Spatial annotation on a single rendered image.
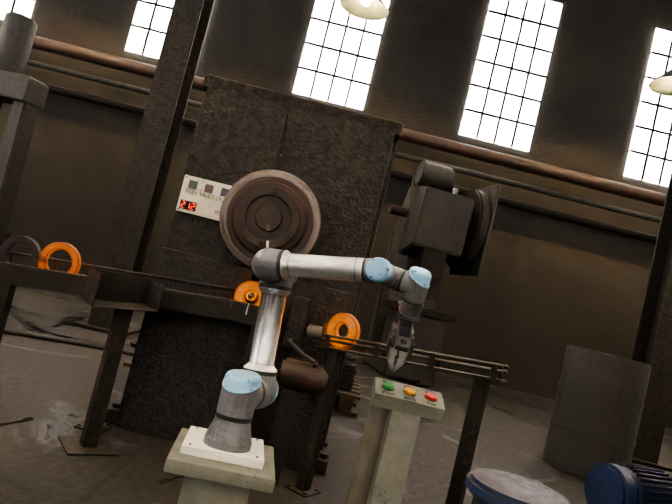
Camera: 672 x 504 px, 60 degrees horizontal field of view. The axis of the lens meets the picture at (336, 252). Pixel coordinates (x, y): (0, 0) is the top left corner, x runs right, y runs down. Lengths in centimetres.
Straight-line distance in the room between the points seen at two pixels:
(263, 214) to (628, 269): 795
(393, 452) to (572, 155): 814
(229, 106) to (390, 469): 186
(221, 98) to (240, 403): 165
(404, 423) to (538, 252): 754
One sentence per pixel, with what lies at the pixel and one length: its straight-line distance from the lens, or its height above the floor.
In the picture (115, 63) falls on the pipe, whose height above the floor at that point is 316.
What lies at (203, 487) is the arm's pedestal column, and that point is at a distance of 190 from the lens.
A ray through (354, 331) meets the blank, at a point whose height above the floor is 72.
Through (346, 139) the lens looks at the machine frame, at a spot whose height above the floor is 161.
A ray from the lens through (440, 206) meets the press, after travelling 691.
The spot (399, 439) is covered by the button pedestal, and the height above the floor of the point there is 45.
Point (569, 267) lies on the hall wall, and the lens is 957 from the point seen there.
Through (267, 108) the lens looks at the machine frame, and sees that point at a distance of 297.
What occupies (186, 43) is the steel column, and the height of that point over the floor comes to 271.
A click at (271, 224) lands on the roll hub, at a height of 109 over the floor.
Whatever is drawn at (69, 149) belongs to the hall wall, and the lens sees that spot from 978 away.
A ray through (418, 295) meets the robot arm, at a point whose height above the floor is 92.
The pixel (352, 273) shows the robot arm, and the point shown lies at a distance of 178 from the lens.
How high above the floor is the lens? 89
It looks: 3 degrees up
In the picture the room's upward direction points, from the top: 14 degrees clockwise
